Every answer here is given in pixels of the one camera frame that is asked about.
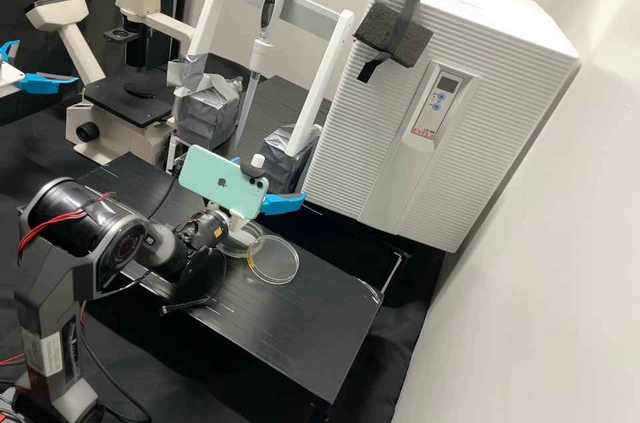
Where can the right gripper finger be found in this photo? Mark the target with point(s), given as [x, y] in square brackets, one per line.
[284, 204]

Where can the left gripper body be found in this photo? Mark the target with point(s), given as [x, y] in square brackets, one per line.
[9, 77]

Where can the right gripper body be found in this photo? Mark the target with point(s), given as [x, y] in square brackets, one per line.
[238, 229]

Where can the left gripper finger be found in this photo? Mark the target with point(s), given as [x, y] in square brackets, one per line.
[47, 83]
[8, 47]

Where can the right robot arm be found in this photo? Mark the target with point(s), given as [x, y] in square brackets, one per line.
[60, 253]

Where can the petri dish lid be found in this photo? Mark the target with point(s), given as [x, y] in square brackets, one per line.
[239, 247]

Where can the grey taped block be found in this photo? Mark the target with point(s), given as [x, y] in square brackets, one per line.
[280, 158]
[207, 110]

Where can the petri dish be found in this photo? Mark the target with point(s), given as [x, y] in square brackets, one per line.
[274, 260]

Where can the cream microscope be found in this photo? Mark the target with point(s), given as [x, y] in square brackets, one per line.
[115, 113]

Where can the incubator door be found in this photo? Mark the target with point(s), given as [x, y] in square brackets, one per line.
[380, 143]

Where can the white pipette stand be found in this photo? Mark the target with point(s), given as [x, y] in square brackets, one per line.
[320, 88]

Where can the pipette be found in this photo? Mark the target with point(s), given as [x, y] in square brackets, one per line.
[263, 51]

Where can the right wrist camera phone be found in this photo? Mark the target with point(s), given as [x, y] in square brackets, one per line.
[215, 179]

